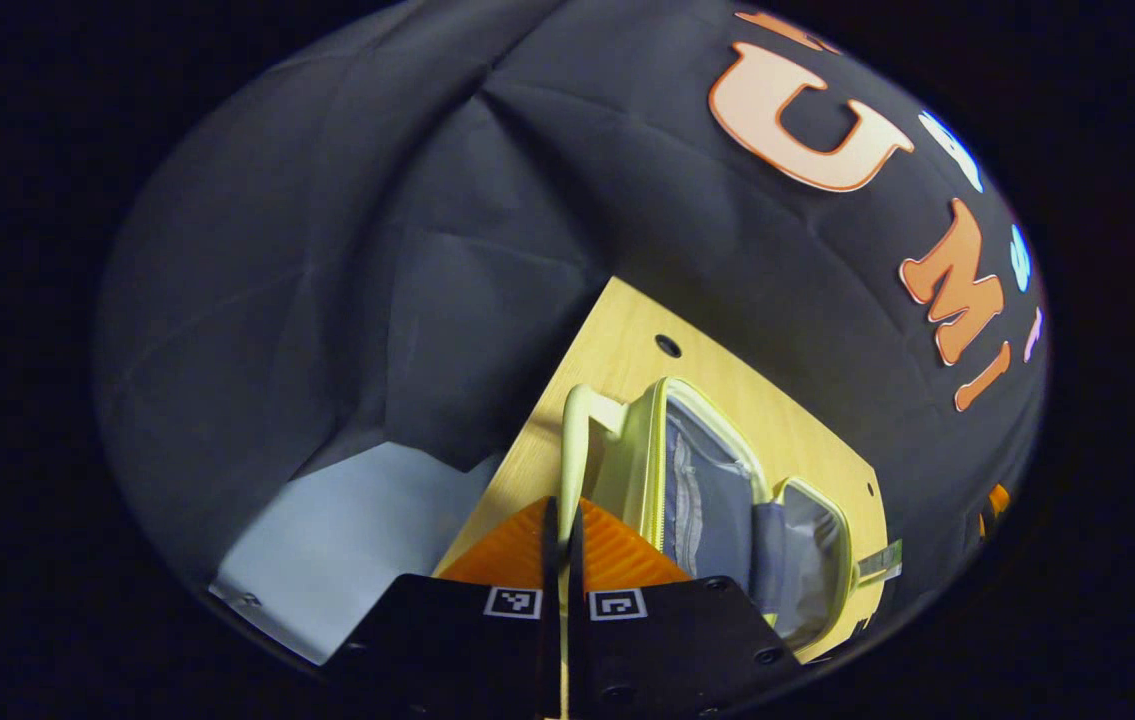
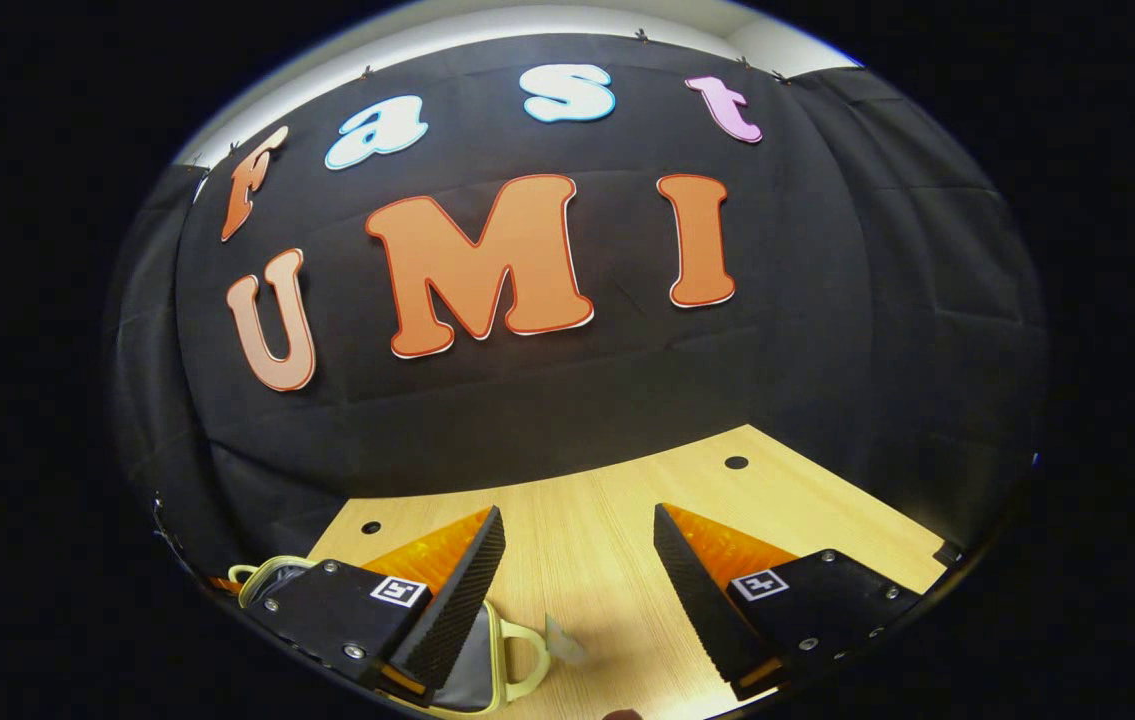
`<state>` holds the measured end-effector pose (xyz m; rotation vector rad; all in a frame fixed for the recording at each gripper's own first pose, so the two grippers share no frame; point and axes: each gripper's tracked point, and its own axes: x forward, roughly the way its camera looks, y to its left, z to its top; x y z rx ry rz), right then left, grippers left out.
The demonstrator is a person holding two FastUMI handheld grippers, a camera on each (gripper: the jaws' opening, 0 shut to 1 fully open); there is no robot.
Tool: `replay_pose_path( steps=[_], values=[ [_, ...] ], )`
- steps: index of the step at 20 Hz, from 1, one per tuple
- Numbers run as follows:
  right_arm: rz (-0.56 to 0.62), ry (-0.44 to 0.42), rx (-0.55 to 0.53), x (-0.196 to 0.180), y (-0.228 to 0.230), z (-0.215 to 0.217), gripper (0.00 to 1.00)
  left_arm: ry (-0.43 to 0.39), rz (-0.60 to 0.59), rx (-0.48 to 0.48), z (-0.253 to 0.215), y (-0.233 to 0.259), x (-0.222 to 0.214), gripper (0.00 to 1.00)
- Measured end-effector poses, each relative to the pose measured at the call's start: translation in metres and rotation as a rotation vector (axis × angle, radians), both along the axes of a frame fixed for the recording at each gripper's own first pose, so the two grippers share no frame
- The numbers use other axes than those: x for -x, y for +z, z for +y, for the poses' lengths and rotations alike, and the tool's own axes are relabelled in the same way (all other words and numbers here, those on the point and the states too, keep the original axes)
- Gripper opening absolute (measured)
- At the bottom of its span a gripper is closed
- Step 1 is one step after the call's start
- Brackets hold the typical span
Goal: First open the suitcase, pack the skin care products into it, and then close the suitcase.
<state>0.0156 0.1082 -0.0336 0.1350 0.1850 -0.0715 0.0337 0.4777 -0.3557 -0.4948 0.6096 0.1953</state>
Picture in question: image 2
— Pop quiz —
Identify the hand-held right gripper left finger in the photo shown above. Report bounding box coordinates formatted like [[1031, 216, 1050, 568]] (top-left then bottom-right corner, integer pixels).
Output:
[[245, 505, 508, 701]]

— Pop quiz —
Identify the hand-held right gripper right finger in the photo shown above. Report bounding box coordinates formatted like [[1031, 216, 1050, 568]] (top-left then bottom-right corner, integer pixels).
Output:
[[653, 503, 926, 701]]

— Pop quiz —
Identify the cream yellow small suitcase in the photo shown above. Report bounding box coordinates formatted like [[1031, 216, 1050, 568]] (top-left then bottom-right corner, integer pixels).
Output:
[[227, 555, 553, 717]]

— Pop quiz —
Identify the grey skin care sachet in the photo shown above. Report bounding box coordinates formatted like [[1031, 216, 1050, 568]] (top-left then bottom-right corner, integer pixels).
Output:
[[542, 615, 590, 669]]

